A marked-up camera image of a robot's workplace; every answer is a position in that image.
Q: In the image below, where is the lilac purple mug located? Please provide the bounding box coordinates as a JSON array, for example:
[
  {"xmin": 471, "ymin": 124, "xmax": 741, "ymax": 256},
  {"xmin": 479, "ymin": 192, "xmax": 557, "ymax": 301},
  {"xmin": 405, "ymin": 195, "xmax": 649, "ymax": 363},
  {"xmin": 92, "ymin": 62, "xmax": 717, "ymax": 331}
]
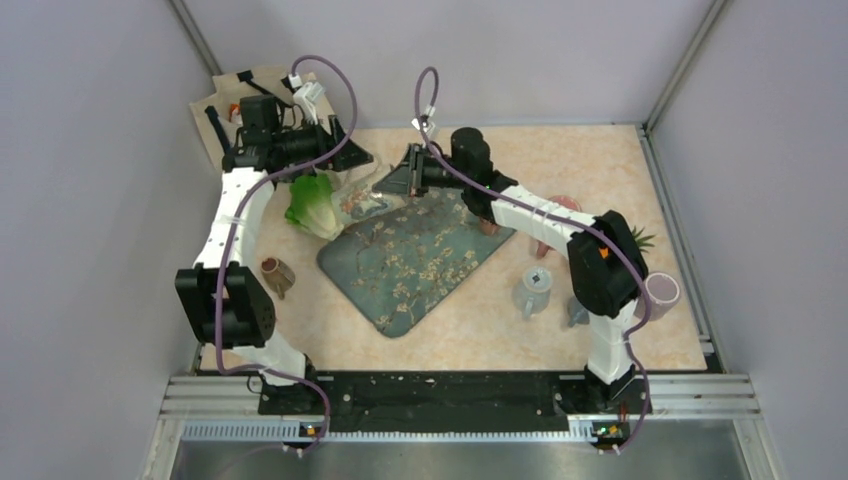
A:
[{"xmin": 634, "ymin": 271, "xmax": 681, "ymax": 321}]

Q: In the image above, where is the beige tall mug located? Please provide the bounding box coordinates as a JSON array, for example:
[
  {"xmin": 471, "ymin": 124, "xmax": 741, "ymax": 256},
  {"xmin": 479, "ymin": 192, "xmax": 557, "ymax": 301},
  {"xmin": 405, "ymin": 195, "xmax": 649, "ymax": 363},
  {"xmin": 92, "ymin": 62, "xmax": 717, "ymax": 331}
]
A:
[{"xmin": 331, "ymin": 179, "xmax": 406, "ymax": 225}]

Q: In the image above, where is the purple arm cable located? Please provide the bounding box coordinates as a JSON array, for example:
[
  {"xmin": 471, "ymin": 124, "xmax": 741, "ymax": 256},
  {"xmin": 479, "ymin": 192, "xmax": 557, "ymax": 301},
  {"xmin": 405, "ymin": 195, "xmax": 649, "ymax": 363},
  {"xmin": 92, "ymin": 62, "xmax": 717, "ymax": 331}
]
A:
[
  {"xmin": 213, "ymin": 54, "xmax": 360, "ymax": 458},
  {"xmin": 413, "ymin": 66, "xmax": 654, "ymax": 458}
]

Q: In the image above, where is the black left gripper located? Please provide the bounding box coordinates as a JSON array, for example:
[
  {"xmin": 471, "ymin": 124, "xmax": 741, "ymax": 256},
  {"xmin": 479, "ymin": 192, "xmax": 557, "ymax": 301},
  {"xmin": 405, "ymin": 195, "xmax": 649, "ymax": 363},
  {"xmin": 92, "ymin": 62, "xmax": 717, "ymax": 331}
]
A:
[{"xmin": 272, "ymin": 112, "xmax": 372, "ymax": 172}]

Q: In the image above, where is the brown dark mug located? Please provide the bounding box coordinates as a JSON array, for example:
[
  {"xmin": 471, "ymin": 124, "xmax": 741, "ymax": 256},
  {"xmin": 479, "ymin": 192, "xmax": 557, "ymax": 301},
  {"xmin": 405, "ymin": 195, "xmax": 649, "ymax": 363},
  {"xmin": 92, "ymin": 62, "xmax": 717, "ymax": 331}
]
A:
[{"xmin": 260, "ymin": 257, "xmax": 296, "ymax": 300}]

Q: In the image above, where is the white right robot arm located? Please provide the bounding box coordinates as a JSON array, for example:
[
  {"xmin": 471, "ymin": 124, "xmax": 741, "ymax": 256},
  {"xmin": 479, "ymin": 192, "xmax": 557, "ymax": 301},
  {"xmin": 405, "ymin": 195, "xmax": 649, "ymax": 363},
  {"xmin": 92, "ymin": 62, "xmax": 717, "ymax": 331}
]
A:
[{"xmin": 422, "ymin": 127, "xmax": 648, "ymax": 412}]

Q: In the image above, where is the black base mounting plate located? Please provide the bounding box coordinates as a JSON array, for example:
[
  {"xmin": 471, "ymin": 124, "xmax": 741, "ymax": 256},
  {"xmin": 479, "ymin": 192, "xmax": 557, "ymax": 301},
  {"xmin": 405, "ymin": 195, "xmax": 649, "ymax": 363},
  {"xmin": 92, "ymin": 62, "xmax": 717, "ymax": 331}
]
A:
[{"xmin": 258, "ymin": 370, "xmax": 652, "ymax": 434}]

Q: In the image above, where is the green lettuce toy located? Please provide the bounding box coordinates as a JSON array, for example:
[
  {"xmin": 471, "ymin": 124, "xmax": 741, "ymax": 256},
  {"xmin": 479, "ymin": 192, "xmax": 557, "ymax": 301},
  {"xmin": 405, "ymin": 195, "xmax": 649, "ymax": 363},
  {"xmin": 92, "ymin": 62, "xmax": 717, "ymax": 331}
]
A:
[{"xmin": 285, "ymin": 173, "xmax": 344, "ymax": 240}]

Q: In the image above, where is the small blue grey mug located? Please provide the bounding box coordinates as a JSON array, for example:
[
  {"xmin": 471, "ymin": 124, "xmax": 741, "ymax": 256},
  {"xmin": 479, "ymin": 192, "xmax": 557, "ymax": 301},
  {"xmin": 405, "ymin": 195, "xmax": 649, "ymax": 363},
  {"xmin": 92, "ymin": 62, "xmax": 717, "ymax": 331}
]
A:
[{"xmin": 566, "ymin": 297, "xmax": 590, "ymax": 328}]

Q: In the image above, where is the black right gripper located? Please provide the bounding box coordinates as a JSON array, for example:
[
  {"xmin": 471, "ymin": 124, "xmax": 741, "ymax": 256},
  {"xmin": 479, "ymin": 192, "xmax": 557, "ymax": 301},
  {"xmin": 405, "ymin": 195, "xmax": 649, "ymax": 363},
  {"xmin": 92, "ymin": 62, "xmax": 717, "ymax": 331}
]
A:
[{"xmin": 374, "ymin": 144, "xmax": 470, "ymax": 199}]

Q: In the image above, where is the green spiky plant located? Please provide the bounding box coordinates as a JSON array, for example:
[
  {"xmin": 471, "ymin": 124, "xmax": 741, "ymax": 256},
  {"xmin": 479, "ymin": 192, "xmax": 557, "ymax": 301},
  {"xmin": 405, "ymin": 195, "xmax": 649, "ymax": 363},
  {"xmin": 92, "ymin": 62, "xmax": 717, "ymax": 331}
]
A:
[{"xmin": 631, "ymin": 227, "xmax": 656, "ymax": 254}]

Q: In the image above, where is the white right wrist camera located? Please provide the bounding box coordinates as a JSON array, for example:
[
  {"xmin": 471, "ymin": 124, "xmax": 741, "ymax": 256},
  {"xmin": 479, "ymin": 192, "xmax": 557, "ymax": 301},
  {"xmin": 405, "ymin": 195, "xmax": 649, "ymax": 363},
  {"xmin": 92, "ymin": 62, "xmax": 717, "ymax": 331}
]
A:
[{"xmin": 411, "ymin": 104, "xmax": 439, "ymax": 141}]

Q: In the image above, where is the salmon pink text mug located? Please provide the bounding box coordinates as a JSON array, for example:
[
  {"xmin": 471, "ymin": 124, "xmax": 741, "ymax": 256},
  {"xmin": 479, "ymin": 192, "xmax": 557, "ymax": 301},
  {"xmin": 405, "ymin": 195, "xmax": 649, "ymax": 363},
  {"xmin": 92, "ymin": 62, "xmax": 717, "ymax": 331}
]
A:
[{"xmin": 479, "ymin": 218, "xmax": 501, "ymax": 236}]

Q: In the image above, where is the beige tote bag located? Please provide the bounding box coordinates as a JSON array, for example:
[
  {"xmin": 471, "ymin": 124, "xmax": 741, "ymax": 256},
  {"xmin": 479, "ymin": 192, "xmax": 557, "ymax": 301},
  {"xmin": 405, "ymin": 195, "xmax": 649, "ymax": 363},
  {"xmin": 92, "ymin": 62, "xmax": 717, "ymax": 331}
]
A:
[{"xmin": 189, "ymin": 65, "xmax": 335, "ymax": 173}]

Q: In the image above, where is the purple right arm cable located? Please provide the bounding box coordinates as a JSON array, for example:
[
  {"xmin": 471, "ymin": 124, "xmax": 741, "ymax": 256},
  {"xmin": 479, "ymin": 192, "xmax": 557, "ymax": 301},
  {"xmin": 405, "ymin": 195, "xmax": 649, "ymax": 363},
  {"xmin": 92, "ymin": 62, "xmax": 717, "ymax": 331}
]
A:
[{"xmin": 413, "ymin": 66, "xmax": 654, "ymax": 458}]

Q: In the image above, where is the grey blue glass mug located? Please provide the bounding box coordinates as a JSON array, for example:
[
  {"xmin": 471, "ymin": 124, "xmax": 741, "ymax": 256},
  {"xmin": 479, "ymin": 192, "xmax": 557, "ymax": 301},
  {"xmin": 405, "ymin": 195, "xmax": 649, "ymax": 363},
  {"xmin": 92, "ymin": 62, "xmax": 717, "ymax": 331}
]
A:
[{"xmin": 511, "ymin": 266, "xmax": 553, "ymax": 320}]

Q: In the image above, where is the pink cartoon mug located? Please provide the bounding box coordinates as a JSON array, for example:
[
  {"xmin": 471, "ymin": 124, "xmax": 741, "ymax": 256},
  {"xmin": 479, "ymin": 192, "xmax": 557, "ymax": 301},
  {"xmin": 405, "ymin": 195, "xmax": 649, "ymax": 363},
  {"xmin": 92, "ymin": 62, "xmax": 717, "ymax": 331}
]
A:
[{"xmin": 535, "ymin": 194, "xmax": 583, "ymax": 258}]

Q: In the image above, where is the blue floral tray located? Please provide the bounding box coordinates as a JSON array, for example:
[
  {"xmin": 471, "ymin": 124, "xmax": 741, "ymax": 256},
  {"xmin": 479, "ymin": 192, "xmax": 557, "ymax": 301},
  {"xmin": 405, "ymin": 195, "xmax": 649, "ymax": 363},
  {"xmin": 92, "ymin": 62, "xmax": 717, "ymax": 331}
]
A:
[{"xmin": 317, "ymin": 189, "xmax": 514, "ymax": 339}]

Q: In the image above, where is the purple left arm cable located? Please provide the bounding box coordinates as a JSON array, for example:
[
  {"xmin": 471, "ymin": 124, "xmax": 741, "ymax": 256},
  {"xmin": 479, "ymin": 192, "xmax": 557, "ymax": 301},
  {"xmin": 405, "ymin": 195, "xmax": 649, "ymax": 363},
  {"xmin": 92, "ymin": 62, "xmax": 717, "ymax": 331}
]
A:
[{"xmin": 213, "ymin": 54, "xmax": 360, "ymax": 458}]

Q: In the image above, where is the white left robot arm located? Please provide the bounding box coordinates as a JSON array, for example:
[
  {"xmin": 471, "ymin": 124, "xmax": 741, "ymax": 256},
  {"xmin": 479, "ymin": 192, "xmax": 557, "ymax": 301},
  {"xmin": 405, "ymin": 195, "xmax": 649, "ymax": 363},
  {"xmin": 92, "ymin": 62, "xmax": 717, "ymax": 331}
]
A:
[{"xmin": 175, "ymin": 94, "xmax": 374, "ymax": 414}]

